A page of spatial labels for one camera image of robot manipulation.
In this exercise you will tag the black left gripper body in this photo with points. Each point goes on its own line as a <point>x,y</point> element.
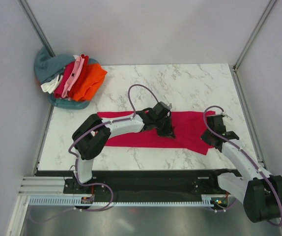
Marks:
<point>163,127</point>

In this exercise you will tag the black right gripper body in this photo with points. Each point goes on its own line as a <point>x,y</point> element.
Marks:
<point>206,137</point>

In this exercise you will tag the magenta t shirt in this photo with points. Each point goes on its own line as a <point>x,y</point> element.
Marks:
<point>188,127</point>

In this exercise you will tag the grey blue t shirt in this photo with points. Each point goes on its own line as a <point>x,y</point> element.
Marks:
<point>46,67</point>

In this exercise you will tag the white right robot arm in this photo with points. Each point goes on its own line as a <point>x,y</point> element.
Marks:
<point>257,189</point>

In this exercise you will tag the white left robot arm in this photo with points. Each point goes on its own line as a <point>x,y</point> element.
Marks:
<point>91,137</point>

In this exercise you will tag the orange t shirt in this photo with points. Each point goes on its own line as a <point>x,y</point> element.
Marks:
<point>88,83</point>

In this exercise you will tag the pink t shirt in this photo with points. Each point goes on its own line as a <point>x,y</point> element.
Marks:
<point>78,65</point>

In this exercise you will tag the teal t shirt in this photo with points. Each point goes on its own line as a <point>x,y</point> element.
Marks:
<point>68,103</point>

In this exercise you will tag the crimson t shirt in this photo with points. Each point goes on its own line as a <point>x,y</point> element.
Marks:
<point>67,72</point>

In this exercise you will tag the white t shirt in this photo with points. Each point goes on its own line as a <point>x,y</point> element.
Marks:
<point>51,86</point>

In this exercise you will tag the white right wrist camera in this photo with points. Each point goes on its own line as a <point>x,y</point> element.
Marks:
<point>223,113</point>

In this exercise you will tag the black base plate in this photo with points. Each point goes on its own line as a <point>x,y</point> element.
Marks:
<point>144,185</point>

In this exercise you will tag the aluminium frame rail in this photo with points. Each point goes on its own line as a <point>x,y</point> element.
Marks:
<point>43,186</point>

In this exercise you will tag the white cable duct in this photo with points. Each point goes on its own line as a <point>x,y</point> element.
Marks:
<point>87,201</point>

